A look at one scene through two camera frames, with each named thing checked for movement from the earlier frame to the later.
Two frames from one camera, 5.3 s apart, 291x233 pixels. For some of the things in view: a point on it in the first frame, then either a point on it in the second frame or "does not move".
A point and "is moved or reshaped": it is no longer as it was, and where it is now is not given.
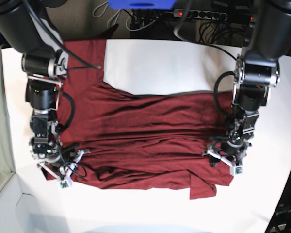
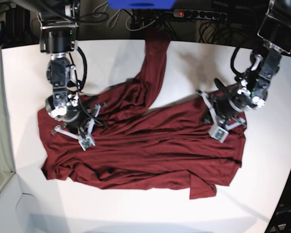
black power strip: (206, 15) does not move
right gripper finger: (213, 160) to (207, 118)
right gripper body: (232, 153) to (227, 111)
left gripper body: (63, 168) to (79, 126)
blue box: (142, 4) does not move
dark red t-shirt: (113, 139) is moved or reshaped
